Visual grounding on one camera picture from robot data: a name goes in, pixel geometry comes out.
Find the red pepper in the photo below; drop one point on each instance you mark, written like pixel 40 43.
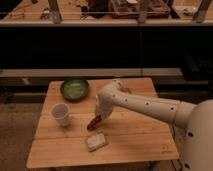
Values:
pixel 93 123

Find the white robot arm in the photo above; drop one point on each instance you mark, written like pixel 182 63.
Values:
pixel 196 119

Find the wooden shelf bench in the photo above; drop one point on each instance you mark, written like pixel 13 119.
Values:
pixel 118 72

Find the brown chocolate bar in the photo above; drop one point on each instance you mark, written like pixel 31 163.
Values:
pixel 126 90

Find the green bowl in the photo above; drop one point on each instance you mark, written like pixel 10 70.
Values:
pixel 74 89

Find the translucent plastic cup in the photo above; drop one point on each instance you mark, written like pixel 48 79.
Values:
pixel 60 112

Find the wooden table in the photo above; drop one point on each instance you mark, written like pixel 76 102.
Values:
pixel 126 137

